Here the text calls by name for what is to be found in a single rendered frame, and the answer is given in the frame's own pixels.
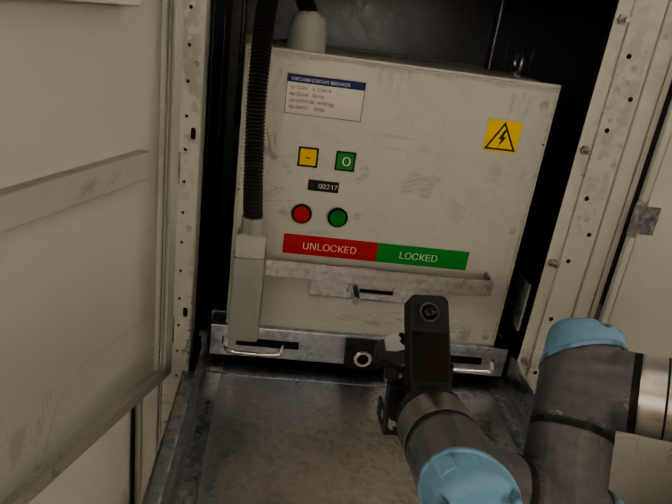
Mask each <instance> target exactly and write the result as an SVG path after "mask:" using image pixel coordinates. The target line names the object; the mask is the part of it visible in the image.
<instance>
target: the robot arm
mask: <svg viewBox="0 0 672 504"><path fill-rule="evenodd" d="M373 361H374V364H375V365H376V366H377V367H379V368H381V369H384V383H385V384H387V387H386V394H385V402H383V399H382V396H379V398H378V405H377V416H378V420H379V423H380V426H381V429H382V433H383V435H396V436H398V438H399V441H400V444H401V447H402V450H403V452H404V455H405V458H406V460H407V463H408V465H409V468H410V470H411V473H412V476H413V479H414V482H415V485H416V488H417V495H418V499H419V503H420V504H626V503H625V502H624V501H623V500H622V499H621V498H620V497H618V496H617V495H615V494H614V493H613V492H612V491H611V490H609V489H608V486H609V479H610V471H611V463H612V456H613V448H614V442H615V434H616V431H621V432H625V433H626V432H627V433H630V434H635V435H640V436H644V437H649V438H653V439H658V440H663V441H667V442H672V358H668V357H662V356H655V355H649V354H643V353H636V352H631V351H628V347H627V340H626V337H625V335H624V334H623V332H622V331H620V330H619V329H618V328H616V327H615V326H613V325H611V324H604V323H600V322H599V321H598V320H595V319H590V318H567V319H563V320H560V321H558V322H556V323H555V324H553V325H552V326H551V328H550V329H549V331H548V334H547V337H546V341H545V346H544V350H543V354H542V357H541V359H540V360H539V363H538V368H539V374H538V379H537V384H536V390H535V395H534V400H533V405H532V411H531V416H530V421H529V426H528V431H527V436H526V441H525V446H524V452H523V455H520V454H516V453H513V452H510V451H508V450H506V449H503V448H501V447H498V446H496V445H494V444H492V443H490V442H489V441H488V440H487V439H486V437H485V435H484V434H483V432H482V431H481V429H480V427H479V426H478V424H477V423H476V422H475V420H474V419H473V417H472V416H471V414H470V412H469V411H468V409H467V408H466V406H465V405H464V403H463V402H462V401H461V400H460V399H459V397H458V396H457V395H456V394H455V393H454V392H453V391H452V381H451V380H452V378H453V372H454V371H453V369H454V364H453V363H452V362H451V355H450V328H449V303H448V300H447V299H446V298H445V297H443V296H435V295H416V294H415V295H412V296H411V297H410V298H409V299H408V301H407V302H406V303H405V305H404V332H402V333H400V332H394V333H392V334H390V335H388V336H386V337H384V338H383V339H381V340H380V341H379V342H378V343H377V345H376V346H375V351H374V358H373ZM388 381H389V382H388ZM381 409H382V410H383V419H382V417H381ZM389 418H390V419H391V420H392V421H395V422H396V424H397V427H396V426H392V427H393V430H390V429H389V428H388V421H389ZM394 427H395V428H394Z"/></svg>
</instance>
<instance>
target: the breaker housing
mask: <svg viewBox="0 0 672 504"><path fill-rule="evenodd" d="M251 44H252V43H247V44H246V55H245V68H244V72H243V74H244V82H243V96H242V110H241V124H240V137H239V151H238V165H237V179H236V193H235V206H234V220H233V234H232V248H231V262H230V275H229V289H228V299H227V317H226V322H228V313H229V299H230V285H231V272H232V258H233V245H234V231H235V218H236V204H237V190H238V177H239V163H240V150H241V136H242V123H243V109H244V95H245V82H246V68H247V55H248V49H251V48H252V47H251ZM272 45H273V46H272V50H271V52H278V53H286V54H293V55H301V56H308V57H316V58H323V59H331V60H339V61H346V62H354V63H361V64H369V65H376V66H384V67H391V68H399V69H406V70H414V71H421V72H429V73H437V74H444V75H452V76H459V77H467V78H474V79H482V80H489V81H497V82H504V83H512V84H520V85H527V86H535V87H542V88H550V89H557V90H559V91H558V95H557V98H556V102H555V106H554V110H553V114H552V118H551V121H550V125H549V129H548V133H547V137H546V141H545V144H544V148H543V152H542V156H541V160H540V164H539V168H538V171H537V175H536V179H535V183H534V187H533V191H532V194H531V198H530V202H529V206H528V210H527V214H526V217H525V221H524V225H523V229H522V233H521V237H520V240H519V244H518V248H517V252H516V256H515V260H514V263H513V267H512V271H511V275H510V279H509V283H508V286H507V290H506V294H505V298H504V302H503V306H502V309H501V313H500V317H499V321H498V325H497V329H496V333H495V336H494V340H493V344H492V345H494V342H495V338H496V334H497V330H498V326H499V323H500V319H501V315H502V311H503V307H504V304H505V300H506V296H507V292H508V288H509V284H510V281H511V277H512V273H513V269H514V265H515V262H516V258H517V254H518V250H519V246H520V242H521V239H522V235H523V231H524V227H525V223H526V219H527V216H528V212H529V208H530V204H531V200H532V197H533V193H534V189H535V185H536V181H537V177H538V174H539V170H540V166H541V162H542V158H543V154H544V151H545V147H546V143H547V139H548V135H549V132H550V128H551V124H552V120H553V116H554V112H555V109H556V105H557V101H558V97H559V93H560V89H561V85H558V84H551V83H544V82H541V81H538V80H535V79H532V78H529V77H525V76H522V75H520V77H515V76H510V75H511V72H505V71H497V70H490V69H482V68H475V67H467V66H460V65H453V64H445V63H438V62H430V61H423V60H415V59H408V58H401V57H393V56H386V55H378V54H371V53H363V52H356V51H349V50H341V49H334V48H326V53H319V52H311V51H304V50H296V49H289V48H287V42H282V41H276V43H275V44H272ZM359 292H367V293H378V294H388V295H393V292H388V291H377V290H367V289H360V291H359Z"/></svg>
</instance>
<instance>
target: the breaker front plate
mask: <svg viewBox="0 0 672 504"><path fill-rule="evenodd" d="M250 52H251V50H250V49H248V55H247V68H246V82H245V95H244V109H243V123H242V136H241V150H240V163H239V177H238V190H237V204H236V218H235V231H234V245H233V256H234V252H235V246H236V237H237V232H238V228H239V227H240V226H241V216H242V215H243V204H244V203H243V201H244V200H243V194H244V193H243V191H244V190H243V188H244V186H243V184H245V183H243V181H244V179H243V178H244V177H245V176H244V175H243V174H245V173H244V172H243V171H244V170H245V169H244V167H245V165H244V163H245V162H244V160H245V158H244V156H246V155H245V154H244V153H245V151H244V149H246V148H245V147H244V146H245V145H246V144H245V143H244V142H246V140H244V139H245V138H246V137H245V136H244V135H246V133H245V131H246V129H245V127H247V126H246V125H245V124H246V123H247V122H246V121H245V120H246V119H247V118H246V117H245V116H247V114H245V113H246V112H247V110H245V109H246V108H248V107H246V106H245V105H247V104H248V103H246V101H247V100H248V99H247V98H246V97H248V95H247V93H249V92H248V91H247V90H248V89H249V88H248V87H247V86H248V85H249V84H248V83H247V82H249V80H248V78H249V76H248V74H250V73H249V72H248V71H249V70H250V69H249V66H250V65H249V63H250V61H249V60H250V59H251V58H250V55H251V54H250ZM270 58H271V60H270V63H271V64H270V68H268V69H269V70H270V71H269V72H268V73H269V75H268V77H269V79H267V80H268V81H269V82H268V83H267V84H268V86H267V88H268V90H266V91H267V92H268V93H267V94H266V95H267V96H268V97H266V99H267V101H265V102H266V103H267V104H266V105H265V106H266V107H267V108H265V110H266V112H265V114H266V116H264V117H265V118H266V119H265V120H264V121H265V122H266V123H264V125H265V127H264V128H265V129H266V130H264V132H265V134H264V136H265V137H264V138H263V139H264V140H265V141H264V142H263V143H265V144H264V145H263V146H264V147H265V148H264V149H263V150H264V152H263V154H265V155H264V156H263V157H264V159H263V161H264V163H262V164H264V166H263V168H264V169H263V170H262V171H263V172H264V173H263V175H264V176H263V177H262V178H263V179H264V180H262V181H263V182H264V183H263V184H262V185H263V187H262V188H263V197H262V198H263V200H262V201H263V203H262V204H263V210H262V211H263V213H262V214H263V216H264V217H265V227H264V229H266V230H267V237H266V245H267V250H266V253H267V254H266V259H273V260H283V261H294V262H304V263H314V264H324V265H335V266H345V267H355V268H365V269H376V270H386V271H396V272H407V273H417V274H427V275H437V276H448V277H458V278H468V279H478V280H483V278H484V274H485V272H487V273H488V274H489V275H490V277H491V278H492V280H493V281H494V285H493V289H492V293H491V296H479V295H469V294H458V293H448V292H437V291H427V290H416V289H405V288H395V287H394V289H393V295H388V294H378V293H367V292H359V296H360V300H361V302H360V303H359V304H358V305H355V304H353V303H352V298H351V293H349V291H347V287H348V283H342V282H332V281H321V280H310V279H300V278H289V277H279V276H268V275H264V285H263V296H262V306H261V317H260V325H268V326H280V327H291V328H303V329H314V330H326V331H338V332H349V333H361V334H372V335H384V336H388V335H390V334H392V333H394V332H400V333H402V332H404V305H405V303H406V302H407V301H408V299H409V298H410V297H411V296H412V295H415V294H416V295H435V296H443V297H445V298H446V299H447V300H448V303H449V328H450V341H454V342H465V343H477V344H488V345H492V344H493V340H494V336H495V333H496V329H497V325H498V321H499V317H500V313H501V309H502V306H503V302H504V298H505V294H506V290H507V286H508V283H509V279H510V275H511V271H512V267H513V263H514V260H515V256H516V252H517V248H518V244H519V240H520V237H521V233H522V229H523V225H524V221H525V217H526V214H527V210H528V206H529V202H530V198H531V194H532V191H533V187H534V183H535V179H536V175H537V171H538V168H539V164H540V160H541V156H542V152H543V148H544V144H545V141H546V137H547V133H548V129H549V125H550V121H551V118H552V114H553V110H554V106H555V102H556V98H557V95H558V91H559V90H557V89H550V88H542V87H535V86H527V85H520V84H512V83H504V82H497V81H489V80H482V79H474V78H467V77H459V76H452V75H444V74H437V73H429V72H421V71H414V70H406V69H399V68H391V67H384V66H376V65H369V64H361V63H354V62H346V61H339V60H331V59H323V58H316V57H308V56H301V55H293V54H286V53H278V52H272V53H271V57H270ZM288 73H294V74H301V75H309V76H317V77H325V78H332V79H340V80H348V81H355V82H363V83H366V87H365V94H364V101H363V108H362V115H361V122H356V121H348V120H339V119H331V118H323V117H315V116H307V115H299V114H290V113H284V107H285V97H286V86H287V76H288ZM489 119H497V120H505V121H512V122H520V123H523V124H522V128H521V132H520V136H519V140H518V144H517V148H516V153H506V152H498V151H490V150H483V145H484V141H485V136H486V132H487V127H488V123H489ZM299 146H303V147H311V148H319V155H318V163H317V168H312V167H303V166H297V161H298V152H299ZM337 151H345V152H354V153H357V154H356V161H355V167H354V172H347V171H338V170H334V168H335V160H336V153H337ZM309 179H310V180H319V181H328V182H337V183H339V188H338V193H330V192H321V191H312V190H307V189H308V181H309ZM297 204H306V205H308V206H309V207H310V209H311V211H312V216H311V219H310V220H309V221H308V222H306V223H303V224H300V223H297V222H295V221H294V220H293V218H292V216H291V211H292V209H293V207H294V206H295V205H297ZM337 207H339V208H342V209H344V210H345V211H346V212H347V215H348V220H347V222H346V224H345V225H343V226H342V227H333V226H331V225H330V224H329V222H328V219H327V216H328V213H329V211H330V210H331V209H333V208H337ZM284 233H288V234H298V235H308V236H318V237H327V238H337V239H347V240H357V241H366V242H376V243H386V244H396V245H406V246H415V247H425V248H435V249H445V250H455V251H464V252H470V253H469V257H468V262H467V266H466V270H455V269H445V268H435V267H425V266H415V265H405V264H394V263H384V262H374V261H364V260H354V259H344V258H334V257H324V256H314V255H303V254H293V253H283V252H282V249H283V240H284Z"/></svg>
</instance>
